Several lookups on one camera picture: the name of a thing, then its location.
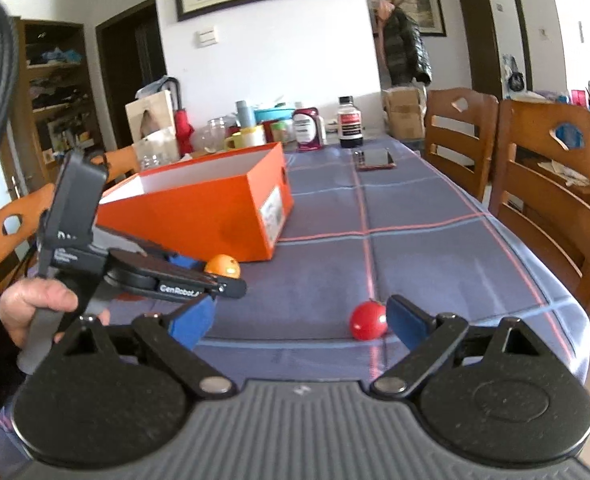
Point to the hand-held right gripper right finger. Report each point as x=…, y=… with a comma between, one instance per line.
x=407, y=322

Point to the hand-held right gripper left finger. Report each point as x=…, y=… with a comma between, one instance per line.
x=192, y=322

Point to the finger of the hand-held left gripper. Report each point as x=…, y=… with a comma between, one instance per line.
x=185, y=262
x=185, y=285

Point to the orange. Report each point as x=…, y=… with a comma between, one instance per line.
x=223, y=266

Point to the red tomato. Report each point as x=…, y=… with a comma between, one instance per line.
x=367, y=321

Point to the orange cardboard box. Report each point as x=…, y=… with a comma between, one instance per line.
x=200, y=210

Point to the person's left hand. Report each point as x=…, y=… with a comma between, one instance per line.
x=35, y=300

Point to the blue plaid tablecloth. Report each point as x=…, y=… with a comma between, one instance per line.
x=425, y=260

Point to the wooden chair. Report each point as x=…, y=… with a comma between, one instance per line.
x=550, y=200
x=5, y=240
x=120, y=160
x=460, y=130

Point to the clear drinking glass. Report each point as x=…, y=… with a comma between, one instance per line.
x=152, y=161

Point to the wooden shelf cabinet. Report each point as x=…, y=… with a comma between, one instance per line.
x=60, y=90

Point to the green mug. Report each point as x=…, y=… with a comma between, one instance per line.
x=232, y=141

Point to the glass jar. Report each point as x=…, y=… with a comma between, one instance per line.
x=220, y=135

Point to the white jar yellow lid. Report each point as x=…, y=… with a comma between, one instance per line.
x=253, y=137

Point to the pale plastic bag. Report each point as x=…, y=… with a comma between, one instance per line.
x=150, y=87

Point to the dark wooden door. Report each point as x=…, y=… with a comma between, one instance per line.
x=130, y=70

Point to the blue tumbler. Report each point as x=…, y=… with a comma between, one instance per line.
x=245, y=112

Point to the green lid container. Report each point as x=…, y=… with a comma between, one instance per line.
x=282, y=132

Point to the smartphone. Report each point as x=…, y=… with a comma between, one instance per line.
x=374, y=159

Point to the teal bowl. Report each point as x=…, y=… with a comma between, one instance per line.
x=274, y=114

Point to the maroon vitamin bottle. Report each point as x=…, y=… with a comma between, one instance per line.
x=308, y=132

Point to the dark bottle red label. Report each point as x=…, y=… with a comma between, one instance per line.
x=350, y=127

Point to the brown cardboard box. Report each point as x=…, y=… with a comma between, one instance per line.
x=405, y=112

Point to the black handbag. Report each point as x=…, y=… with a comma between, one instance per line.
x=515, y=80

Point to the black puffer jacket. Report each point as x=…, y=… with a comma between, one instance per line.
x=405, y=50

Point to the pink garment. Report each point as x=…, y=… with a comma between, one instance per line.
x=385, y=12

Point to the small framed picture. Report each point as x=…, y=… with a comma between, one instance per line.
x=425, y=7

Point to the white wall switch panel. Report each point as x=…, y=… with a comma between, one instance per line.
x=207, y=37

